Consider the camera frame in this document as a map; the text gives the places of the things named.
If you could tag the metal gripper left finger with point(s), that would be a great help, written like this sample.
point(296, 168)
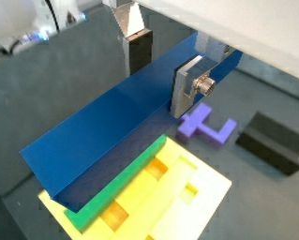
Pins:
point(134, 35)

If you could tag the purple comb-shaped block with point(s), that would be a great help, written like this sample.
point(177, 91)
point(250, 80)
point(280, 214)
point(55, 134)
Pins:
point(193, 126)

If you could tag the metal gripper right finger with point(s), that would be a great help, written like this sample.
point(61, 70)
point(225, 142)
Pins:
point(192, 77)

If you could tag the yellow slotted board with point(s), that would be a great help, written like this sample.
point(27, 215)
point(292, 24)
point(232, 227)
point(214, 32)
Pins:
point(166, 204)

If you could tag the black angle bracket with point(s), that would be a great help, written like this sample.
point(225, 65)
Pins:
point(273, 142)

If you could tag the long blue rectangular block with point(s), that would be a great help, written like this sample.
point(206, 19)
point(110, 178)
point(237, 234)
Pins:
point(77, 157)

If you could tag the green rectangular bar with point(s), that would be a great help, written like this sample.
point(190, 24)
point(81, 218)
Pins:
point(89, 213)

